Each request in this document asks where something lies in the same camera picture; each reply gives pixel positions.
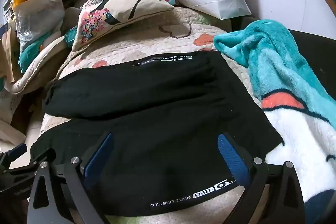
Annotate quilted heart-pattern blanket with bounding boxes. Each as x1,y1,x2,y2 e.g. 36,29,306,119
39,7,263,224

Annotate teal fleece blanket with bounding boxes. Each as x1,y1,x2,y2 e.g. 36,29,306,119
213,19,336,222

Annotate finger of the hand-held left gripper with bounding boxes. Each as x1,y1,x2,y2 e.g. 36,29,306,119
0,158,40,180
0,143,28,166

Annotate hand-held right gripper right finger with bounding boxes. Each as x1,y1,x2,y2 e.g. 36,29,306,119
217,132,306,224

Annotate teal wipes packet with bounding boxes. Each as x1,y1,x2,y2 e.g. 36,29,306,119
64,26,78,48

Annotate beige padded cushion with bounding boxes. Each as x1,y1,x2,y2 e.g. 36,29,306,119
4,7,84,94

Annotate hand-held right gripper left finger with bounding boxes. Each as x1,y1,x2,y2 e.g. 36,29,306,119
28,132,115,224

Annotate floral print cushion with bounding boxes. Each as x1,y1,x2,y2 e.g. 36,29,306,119
71,0,175,52

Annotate clear plastic bag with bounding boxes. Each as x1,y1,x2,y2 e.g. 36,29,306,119
14,0,66,54

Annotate teal folded cloth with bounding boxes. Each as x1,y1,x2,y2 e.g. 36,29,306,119
20,32,53,73

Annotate black pants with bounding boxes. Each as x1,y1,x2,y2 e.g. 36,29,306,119
30,51,284,218

